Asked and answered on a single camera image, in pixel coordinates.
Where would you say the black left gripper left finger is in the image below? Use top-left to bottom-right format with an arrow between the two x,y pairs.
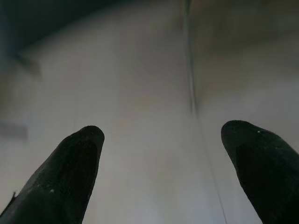
0,125 -> 105,224

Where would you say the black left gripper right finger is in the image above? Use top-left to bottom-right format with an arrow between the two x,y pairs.
221,120 -> 299,224

